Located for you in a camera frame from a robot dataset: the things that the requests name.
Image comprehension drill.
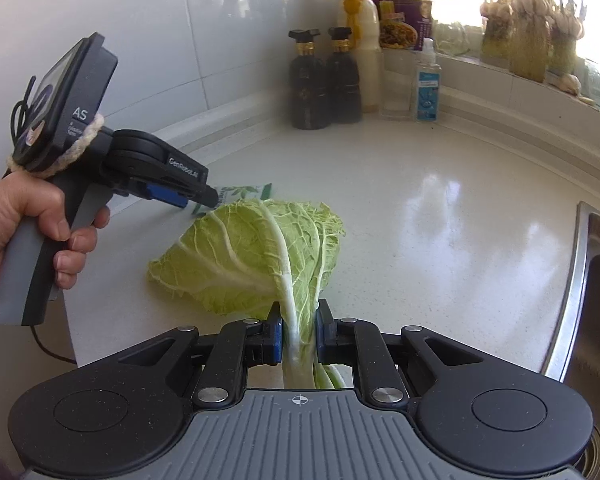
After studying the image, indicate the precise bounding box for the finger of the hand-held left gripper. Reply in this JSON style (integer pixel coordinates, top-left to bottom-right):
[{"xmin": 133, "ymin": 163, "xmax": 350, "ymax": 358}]
[
  {"xmin": 162, "ymin": 147, "xmax": 211, "ymax": 186},
  {"xmin": 130, "ymin": 180, "xmax": 220, "ymax": 208}
]

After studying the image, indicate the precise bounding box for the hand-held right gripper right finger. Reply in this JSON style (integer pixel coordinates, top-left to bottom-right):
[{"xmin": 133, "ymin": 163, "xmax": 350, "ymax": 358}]
[{"xmin": 316, "ymin": 299, "xmax": 483, "ymax": 406}]

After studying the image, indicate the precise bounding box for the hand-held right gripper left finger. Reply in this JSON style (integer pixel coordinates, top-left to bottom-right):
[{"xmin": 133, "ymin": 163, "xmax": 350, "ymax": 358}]
[{"xmin": 117, "ymin": 302, "xmax": 284, "ymax": 409}]

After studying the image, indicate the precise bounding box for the green and white packet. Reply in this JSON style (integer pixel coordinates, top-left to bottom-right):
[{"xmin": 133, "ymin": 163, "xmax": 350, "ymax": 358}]
[{"xmin": 190, "ymin": 182, "xmax": 273, "ymax": 218}]

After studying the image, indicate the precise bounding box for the napa cabbage leaf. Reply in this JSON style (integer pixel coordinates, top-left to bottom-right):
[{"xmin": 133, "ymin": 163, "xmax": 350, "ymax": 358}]
[{"xmin": 146, "ymin": 197, "xmax": 348, "ymax": 391}]

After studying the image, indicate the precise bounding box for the person's left hand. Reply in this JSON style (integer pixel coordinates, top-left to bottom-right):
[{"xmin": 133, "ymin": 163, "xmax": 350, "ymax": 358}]
[{"xmin": 0, "ymin": 171, "xmax": 112, "ymax": 294}]

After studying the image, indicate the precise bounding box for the dark sauce bottle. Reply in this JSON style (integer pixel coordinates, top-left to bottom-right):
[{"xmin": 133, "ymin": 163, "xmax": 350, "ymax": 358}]
[
  {"xmin": 325, "ymin": 26, "xmax": 366, "ymax": 125},
  {"xmin": 288, "ymin": 29, "xmax": 331, "ymax": 131}
]

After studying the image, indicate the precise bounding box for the white bottle with yellow cap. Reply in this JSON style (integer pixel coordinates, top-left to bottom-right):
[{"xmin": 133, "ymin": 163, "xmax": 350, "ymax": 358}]
[{"xmin": 332, "ymin": 0, "xmax": 383, "ymax": 113}]

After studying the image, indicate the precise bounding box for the clear plastic jar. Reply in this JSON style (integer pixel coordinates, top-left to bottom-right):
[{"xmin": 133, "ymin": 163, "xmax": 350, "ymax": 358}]
[{"xmin": 378, "ymin": 47, "xmax": 421, "ymax": 121}]

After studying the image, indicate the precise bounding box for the clear bottle with blue label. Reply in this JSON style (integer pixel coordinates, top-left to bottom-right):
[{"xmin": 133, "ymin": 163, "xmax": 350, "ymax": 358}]
[{"xmin": 413, "ymin": 37, "xmax": 441, "ymax": 122}]

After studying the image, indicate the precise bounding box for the purple instant noodle box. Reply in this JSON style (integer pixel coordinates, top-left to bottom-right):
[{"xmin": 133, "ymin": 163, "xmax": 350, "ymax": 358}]
[{"xmin": 372, "ymin": 0, "xmax": 433, "ymax": 52}]

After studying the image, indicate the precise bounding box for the stainless steel sink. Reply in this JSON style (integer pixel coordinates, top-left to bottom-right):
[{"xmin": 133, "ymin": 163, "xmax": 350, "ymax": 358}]
[{"xmin": 540, "ymin": 201, "xmax": 600, "ymax": 480}]

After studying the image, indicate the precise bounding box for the small glass jar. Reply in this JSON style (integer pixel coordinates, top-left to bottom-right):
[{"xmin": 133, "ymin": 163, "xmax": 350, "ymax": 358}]
[{"xmin": 432, "ymin": 20, "xmax": 468, "ymax": 56}]

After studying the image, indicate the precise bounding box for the loose garlic bulb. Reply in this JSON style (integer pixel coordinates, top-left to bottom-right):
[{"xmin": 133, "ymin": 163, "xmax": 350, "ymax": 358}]
[{"xmin": 545, "ymin": 72, "xmax": 582, "ymax": 96}]

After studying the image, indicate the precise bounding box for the beige rope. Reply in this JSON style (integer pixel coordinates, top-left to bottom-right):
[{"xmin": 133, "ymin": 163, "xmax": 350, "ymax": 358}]
[{"xmin": 2, "ymin": 114, "xmax": 106, "ymax": 178}]

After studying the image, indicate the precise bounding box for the black cable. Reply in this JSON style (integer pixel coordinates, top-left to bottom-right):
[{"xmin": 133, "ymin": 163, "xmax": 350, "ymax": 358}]
[{"xmin": 9, "ymin": 76, "xmax": 77, "ymax": 365}]

